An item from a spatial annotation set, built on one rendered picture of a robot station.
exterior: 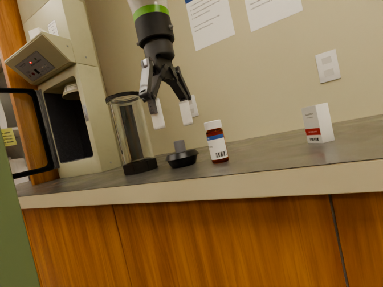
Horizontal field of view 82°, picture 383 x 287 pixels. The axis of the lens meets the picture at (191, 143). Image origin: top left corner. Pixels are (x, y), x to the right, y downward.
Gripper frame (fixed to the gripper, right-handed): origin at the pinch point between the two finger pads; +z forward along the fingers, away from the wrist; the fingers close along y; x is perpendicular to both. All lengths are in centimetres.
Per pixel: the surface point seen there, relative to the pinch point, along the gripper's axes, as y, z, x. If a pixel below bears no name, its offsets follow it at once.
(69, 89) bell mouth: -15, -28, -61
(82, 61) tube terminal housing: -17, -37, -50
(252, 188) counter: 16.4, 13.8, 21.6
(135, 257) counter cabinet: 13.6, 29.4, -9.9
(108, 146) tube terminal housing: -20, 1, -50
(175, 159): 4.6, 8.9, 1.0
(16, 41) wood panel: -11, -59, -87
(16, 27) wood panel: -13, -66, -87
